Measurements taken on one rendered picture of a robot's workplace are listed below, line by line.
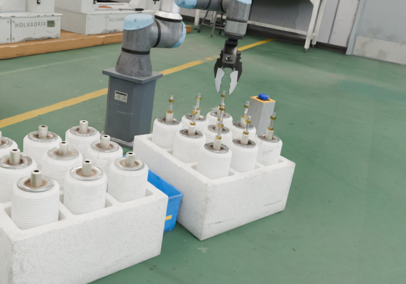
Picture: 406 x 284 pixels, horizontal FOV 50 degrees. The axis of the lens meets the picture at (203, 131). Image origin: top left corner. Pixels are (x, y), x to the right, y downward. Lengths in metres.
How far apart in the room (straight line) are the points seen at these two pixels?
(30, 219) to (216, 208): 0.53
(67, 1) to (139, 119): 2.38
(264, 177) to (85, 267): 0.61
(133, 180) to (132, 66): 0.78
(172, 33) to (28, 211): 1.08
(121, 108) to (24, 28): 1.71
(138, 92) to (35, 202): 0.91
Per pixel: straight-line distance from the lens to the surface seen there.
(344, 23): 6.43
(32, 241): 0.96
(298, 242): 1.40
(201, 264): 1.21
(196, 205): 1.27
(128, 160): 1.08
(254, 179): 1.34
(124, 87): 1.78
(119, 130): 1.84
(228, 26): 1.51
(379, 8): 6.40
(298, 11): 6.51
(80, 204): 1.03
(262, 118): 1.65
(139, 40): 1.76
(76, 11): 3.98
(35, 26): 3.46
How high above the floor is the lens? 0.72
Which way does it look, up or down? 20 degrees down
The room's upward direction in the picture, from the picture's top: 9 degrees clockwise
